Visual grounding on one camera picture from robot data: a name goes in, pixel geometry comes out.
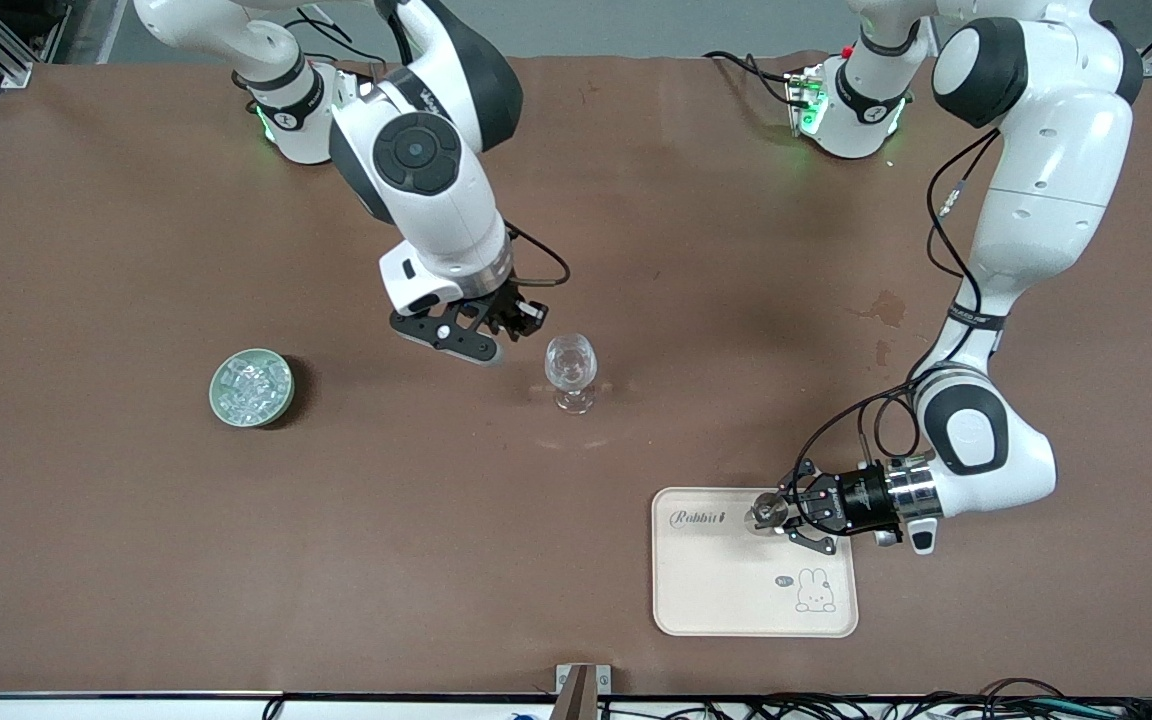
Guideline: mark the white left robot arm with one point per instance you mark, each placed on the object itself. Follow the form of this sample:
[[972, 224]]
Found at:
[[1046, 200]]

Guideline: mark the clear wine glass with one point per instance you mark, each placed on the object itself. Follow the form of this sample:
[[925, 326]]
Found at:
[[571, 365]]

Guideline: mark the metal table edge bracket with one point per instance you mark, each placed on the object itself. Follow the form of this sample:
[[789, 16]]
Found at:
[[581, 685]]

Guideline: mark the green round bowl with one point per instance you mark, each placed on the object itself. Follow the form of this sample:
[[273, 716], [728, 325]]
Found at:
[[221, 405]]

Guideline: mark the cream rabbit print tray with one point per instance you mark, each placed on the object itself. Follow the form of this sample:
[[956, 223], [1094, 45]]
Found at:
[[726, 590]]

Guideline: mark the steel double jigger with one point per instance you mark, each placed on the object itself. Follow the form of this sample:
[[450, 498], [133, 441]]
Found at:
[[766, 512]]

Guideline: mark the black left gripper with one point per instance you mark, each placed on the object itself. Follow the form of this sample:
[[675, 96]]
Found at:
[[858, 497]]

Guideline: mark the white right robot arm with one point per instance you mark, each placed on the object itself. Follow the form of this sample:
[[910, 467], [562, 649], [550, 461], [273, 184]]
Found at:
[[436, 200]]

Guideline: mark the grey arm base connector box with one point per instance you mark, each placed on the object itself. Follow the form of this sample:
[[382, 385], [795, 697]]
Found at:
[[804, 95], [364, 88]]

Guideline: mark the brown table mat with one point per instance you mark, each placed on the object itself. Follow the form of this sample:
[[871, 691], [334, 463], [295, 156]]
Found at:
[[186, 250]]

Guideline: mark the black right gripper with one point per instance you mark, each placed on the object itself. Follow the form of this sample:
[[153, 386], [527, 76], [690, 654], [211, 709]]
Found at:
[[509, 306]]

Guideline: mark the pile of clear ice cubes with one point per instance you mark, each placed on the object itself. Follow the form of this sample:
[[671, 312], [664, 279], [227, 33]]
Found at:
[[254, 385]]

